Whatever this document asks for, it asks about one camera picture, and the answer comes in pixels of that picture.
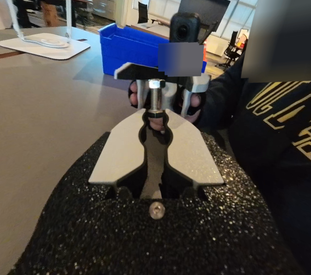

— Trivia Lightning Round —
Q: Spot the black office chair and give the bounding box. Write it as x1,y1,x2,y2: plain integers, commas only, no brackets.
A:
138,1,149,24
224,31,246,66

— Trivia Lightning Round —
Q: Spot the person's right forearm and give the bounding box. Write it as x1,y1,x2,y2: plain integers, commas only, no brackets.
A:
194,69,246,132

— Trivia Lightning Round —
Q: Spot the instruction sign stand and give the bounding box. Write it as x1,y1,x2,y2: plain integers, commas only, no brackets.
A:
0,0,100,60

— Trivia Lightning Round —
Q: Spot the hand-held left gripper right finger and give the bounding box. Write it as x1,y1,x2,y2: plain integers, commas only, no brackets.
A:
165,109,224,186

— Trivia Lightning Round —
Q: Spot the blue plastic bin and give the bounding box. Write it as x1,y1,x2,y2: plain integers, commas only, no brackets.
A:
98,23,207,81

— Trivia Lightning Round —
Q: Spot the steel hex bolt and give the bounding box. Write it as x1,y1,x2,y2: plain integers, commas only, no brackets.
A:
148,79,167,112

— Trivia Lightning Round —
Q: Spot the person's right hand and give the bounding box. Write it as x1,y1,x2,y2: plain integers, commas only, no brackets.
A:
128,80,202,134

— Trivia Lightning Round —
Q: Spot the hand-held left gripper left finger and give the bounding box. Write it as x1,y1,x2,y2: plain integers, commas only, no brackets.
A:
89,109,148,185

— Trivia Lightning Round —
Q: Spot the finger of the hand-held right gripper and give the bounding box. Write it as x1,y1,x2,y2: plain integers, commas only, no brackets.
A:
191,74,211,92
114,62,159,80

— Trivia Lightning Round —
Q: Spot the grey background table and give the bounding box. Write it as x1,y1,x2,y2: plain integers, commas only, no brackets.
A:
131,20,170,40

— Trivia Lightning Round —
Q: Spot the wooden desk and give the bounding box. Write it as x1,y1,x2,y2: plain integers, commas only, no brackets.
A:
0,0,95,29

